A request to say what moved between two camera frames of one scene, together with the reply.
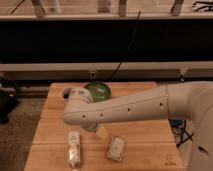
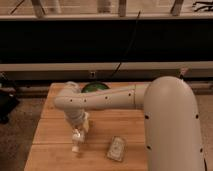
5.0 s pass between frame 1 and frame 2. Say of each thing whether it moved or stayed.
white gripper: moved
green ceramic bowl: stayed
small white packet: stayed
